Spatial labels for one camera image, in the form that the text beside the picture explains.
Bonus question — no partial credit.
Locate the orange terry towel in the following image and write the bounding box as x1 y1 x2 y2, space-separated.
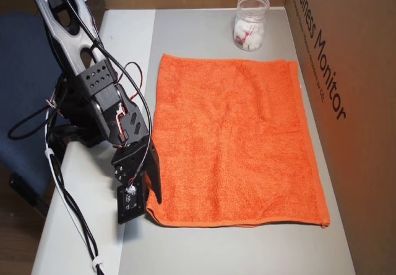
145 53 331 229

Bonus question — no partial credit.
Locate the clear plastic jar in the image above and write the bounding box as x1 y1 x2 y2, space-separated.
232 0 269 53

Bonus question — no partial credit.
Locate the white cable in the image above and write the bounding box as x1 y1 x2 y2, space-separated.
43 117 103 275

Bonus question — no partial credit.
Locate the black wrist camera board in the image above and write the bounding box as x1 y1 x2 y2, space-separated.
116 184 146 225

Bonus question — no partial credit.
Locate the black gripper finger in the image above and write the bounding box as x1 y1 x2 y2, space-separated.
140 174 152 197
145 141 163 205

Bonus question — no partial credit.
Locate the red white paper label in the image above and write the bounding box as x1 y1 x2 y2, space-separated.
235 29 253 46

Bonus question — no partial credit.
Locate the brown cardboard monitor box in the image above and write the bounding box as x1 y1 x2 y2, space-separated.
289 0 396 275

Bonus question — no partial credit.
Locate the blue office chair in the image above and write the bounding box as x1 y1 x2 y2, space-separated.
0 12 71 216

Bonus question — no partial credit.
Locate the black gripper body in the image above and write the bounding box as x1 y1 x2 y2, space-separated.
111 137 153 190

